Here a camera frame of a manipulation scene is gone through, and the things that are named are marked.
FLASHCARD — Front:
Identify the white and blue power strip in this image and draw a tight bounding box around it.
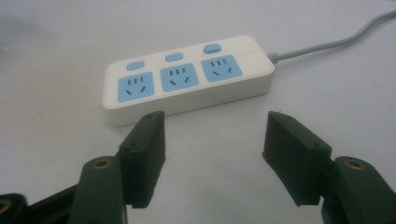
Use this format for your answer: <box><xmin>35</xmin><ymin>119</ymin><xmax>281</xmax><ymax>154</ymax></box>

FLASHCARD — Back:
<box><xmin>102</xmin><ymin>35</ymin><xmax>276</xmax><ymax>127</ymax></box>

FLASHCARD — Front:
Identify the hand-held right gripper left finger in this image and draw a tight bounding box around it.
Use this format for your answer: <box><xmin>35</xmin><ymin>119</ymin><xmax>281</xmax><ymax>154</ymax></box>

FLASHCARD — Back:
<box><xmin>68</xmin><ymin>110</ymin><xmax>166</xmax><ymax>224</ymax></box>

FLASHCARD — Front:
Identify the grey power strip cable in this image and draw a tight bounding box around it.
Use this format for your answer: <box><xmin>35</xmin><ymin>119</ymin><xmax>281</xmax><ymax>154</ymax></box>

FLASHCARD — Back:
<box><xmin>266</xmin><ymin>9</ymin><xmax>396</xmax><ymax>64</ymax></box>

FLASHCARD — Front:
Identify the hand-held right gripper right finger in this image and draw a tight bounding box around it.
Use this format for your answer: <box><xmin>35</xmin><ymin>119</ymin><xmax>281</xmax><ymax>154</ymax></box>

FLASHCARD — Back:
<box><xmin>261</xmin><ymin>110</ymin><xmax>396</xmax><ymax>224</ymax></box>

